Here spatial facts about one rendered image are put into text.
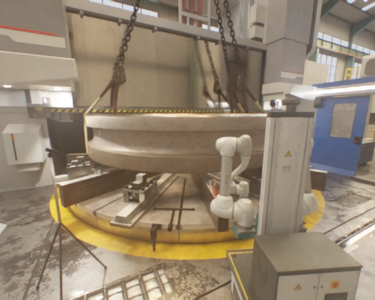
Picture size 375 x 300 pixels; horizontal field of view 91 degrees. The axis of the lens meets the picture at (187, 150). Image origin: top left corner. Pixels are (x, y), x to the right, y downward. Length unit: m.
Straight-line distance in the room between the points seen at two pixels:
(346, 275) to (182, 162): 2.09
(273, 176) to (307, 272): 0.64
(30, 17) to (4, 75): 1.07
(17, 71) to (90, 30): 2.56
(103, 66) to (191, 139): 3.41
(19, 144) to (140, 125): 3.07
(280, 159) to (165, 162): 1.79
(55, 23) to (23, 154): 2.75
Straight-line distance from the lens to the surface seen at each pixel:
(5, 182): 5.98
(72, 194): 3.56
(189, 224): 2.66
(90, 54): 5.58
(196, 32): 6.48
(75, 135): 8.17
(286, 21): 6.90
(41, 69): 3.61
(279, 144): 1.57
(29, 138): 5.24
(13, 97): 4.66
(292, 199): 1.77
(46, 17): 4.23
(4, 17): 4.29
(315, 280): 1.60
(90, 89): 5.43
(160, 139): 2.98
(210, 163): 2.89
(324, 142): 7.29
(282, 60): 6.62
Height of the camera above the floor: 1.77
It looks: 11 degrees down
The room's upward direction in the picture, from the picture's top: straight up
